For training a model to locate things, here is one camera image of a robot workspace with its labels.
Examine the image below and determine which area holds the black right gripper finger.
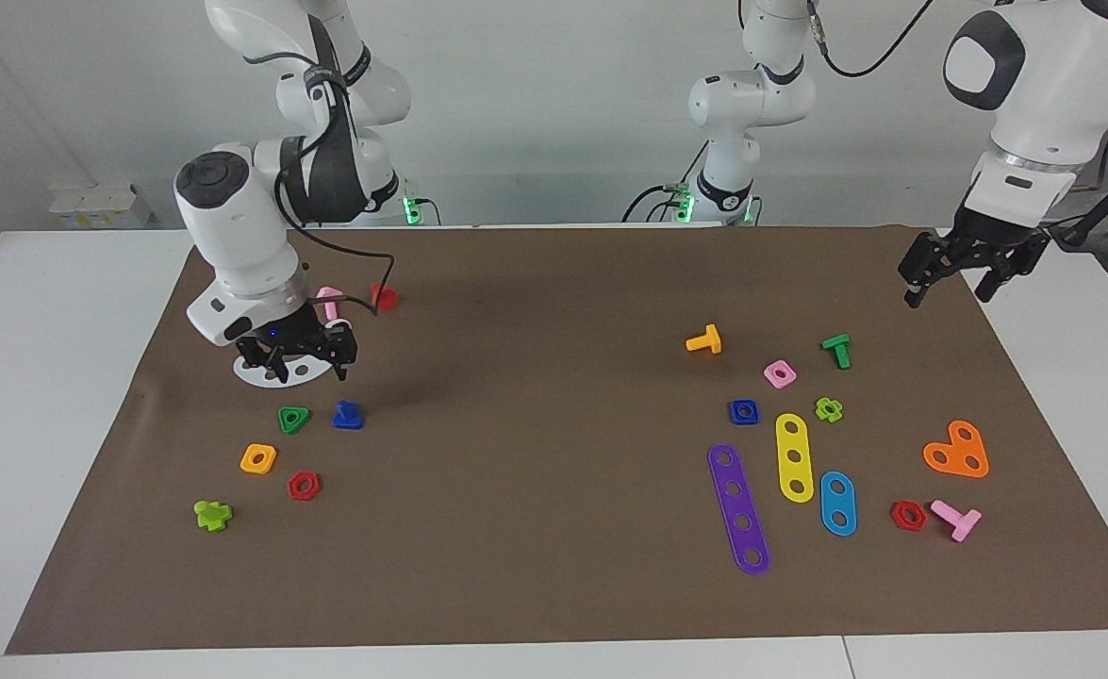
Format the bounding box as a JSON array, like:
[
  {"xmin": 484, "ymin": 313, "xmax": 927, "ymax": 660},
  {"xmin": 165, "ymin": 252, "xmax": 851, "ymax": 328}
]
[
  {"xmin": 324, "ymin": 319, "xmax": 359, "ymax": 383},
  {"xmin": 236, "ymin": 337, "xmax": 283, "ymax": 386}
]

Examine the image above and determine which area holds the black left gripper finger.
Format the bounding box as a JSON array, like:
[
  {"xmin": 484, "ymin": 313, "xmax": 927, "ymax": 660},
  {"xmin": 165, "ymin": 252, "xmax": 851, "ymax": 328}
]
[
  {"xmin": 898, "ymin": 230, "xmax": 976, "ymax": 309},
  {"xmin": 975, "ymin": 234, "xmax": 1052, "ymax": 305}
]

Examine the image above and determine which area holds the white curved holed strip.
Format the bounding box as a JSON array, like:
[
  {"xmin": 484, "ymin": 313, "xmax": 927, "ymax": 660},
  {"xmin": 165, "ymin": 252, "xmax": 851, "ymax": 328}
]
[{"xmin": 233, "ymin": 344, "xmax": 323, "ymax": 389}]

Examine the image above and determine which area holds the black stand pole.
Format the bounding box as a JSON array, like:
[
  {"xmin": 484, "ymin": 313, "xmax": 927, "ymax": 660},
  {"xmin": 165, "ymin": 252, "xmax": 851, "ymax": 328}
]
[{"xmin": 1049, "ymin": 151, "xmax": 1108, "ymax": 251}]

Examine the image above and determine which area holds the orange heart-shaped holed plate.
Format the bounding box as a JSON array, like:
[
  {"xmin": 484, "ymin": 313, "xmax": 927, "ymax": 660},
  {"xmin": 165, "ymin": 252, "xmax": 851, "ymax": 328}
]
[{"xmin": 922, "ymin": 420, "xmax": 990, "ymax": 479}]

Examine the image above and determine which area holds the yellow three-hole strip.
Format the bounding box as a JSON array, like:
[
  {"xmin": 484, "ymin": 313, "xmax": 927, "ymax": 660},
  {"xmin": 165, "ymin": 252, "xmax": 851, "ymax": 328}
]
[{"xmin": 775, "ymin": 413, "xmax": 816, "ymax": 504}]

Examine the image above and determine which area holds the brown table mat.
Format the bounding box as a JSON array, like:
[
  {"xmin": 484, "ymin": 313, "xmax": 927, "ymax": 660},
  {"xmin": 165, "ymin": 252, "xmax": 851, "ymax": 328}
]
[{"xmin": 5, "ymin": 224, "xmax": 1108, "ymax": 654}]

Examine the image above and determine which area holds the blue two-hole strip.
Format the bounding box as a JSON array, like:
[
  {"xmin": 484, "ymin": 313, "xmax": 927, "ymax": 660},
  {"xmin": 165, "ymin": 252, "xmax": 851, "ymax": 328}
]
[{"xmin": 819, "ymin": 471, "xmax": 858, "ymax": 538}]

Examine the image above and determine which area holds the purple four-hole strip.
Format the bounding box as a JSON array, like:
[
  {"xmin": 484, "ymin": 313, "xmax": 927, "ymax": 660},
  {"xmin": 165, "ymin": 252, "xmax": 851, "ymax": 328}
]
[{"xmin": 707, "ymin": 443, "xmax": 771, "ymax": 576}]

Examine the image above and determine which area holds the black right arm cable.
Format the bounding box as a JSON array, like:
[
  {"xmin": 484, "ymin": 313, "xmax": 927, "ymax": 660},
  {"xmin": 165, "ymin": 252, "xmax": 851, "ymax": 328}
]
[{"xmin": 275, "ymin": 57, "xmax": 396, "ymax": 318}]

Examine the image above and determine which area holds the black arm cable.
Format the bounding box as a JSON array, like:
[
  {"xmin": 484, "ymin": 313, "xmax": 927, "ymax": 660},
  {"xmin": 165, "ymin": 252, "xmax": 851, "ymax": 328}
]
[
  {"xmin": 803, "ymin": 0, "xmax": 936, "ymax": 78},
  {"xmin": 275, "ymin": 57, "xmax": 396, "ymax": 318}
]

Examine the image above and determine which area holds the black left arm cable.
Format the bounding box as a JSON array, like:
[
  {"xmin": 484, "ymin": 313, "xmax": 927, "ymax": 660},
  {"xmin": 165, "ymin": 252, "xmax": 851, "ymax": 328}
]
[{"xmin": 803, "ymin": 0, "xmax": 936, "ymax": 78}]

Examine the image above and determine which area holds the black left base cable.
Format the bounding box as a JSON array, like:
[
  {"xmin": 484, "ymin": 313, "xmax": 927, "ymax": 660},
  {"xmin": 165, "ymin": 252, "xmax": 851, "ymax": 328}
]
[{"xmin": 622, "ymin": 182, "xmax": 705, "ymax": 224}]

